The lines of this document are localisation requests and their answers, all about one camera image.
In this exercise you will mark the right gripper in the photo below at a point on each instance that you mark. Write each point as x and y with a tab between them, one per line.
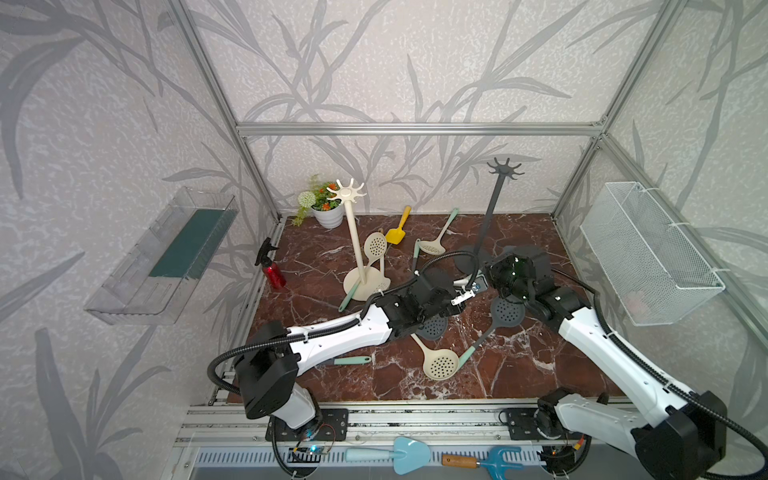
495	266

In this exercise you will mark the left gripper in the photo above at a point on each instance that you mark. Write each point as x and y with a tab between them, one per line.
452	311

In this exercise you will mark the grey skimmer green handle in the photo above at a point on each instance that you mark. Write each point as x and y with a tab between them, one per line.
432	329
504	314

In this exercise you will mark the large cream skimmer green handle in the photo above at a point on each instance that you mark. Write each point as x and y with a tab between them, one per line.
439	364

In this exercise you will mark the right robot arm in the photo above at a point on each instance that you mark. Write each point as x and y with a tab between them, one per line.
672	433

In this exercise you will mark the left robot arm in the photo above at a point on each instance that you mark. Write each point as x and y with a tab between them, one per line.
267	368

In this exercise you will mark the dark grey utensil rack stand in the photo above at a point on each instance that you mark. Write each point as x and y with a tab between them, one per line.
502	171

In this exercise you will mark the grey skimmer centre upright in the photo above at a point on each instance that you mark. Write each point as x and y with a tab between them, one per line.
415	256

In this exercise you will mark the cream utensil rack stand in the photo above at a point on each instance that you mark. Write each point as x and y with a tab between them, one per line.
365	279

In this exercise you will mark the cream skimmer leaning on rack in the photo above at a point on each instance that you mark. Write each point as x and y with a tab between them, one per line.
372	252

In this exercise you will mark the yellow toy shovel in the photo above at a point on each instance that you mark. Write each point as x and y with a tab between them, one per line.
395	235

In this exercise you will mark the potted artificial plant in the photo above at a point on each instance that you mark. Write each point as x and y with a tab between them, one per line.
320	201

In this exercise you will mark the red spray bottle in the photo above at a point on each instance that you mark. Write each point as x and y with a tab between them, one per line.
268	265

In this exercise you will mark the light blue garden trowel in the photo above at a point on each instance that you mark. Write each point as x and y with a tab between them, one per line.
406	454

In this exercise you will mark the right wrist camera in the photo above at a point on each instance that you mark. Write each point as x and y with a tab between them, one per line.
466	290

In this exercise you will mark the small cream skimmer green handle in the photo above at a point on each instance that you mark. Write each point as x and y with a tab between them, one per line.
435	247

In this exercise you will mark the white wire mesh basket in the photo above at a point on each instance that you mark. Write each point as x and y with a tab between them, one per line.
657	273

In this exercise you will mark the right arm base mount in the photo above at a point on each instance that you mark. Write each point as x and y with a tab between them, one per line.
536	424

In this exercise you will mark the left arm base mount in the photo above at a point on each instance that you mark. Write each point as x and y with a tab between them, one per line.
332	426

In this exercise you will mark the blue garden fork wooden handle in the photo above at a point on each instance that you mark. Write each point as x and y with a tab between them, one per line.
494	463

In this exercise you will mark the clear plastic wall shelf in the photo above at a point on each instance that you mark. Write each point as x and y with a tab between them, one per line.
156	279

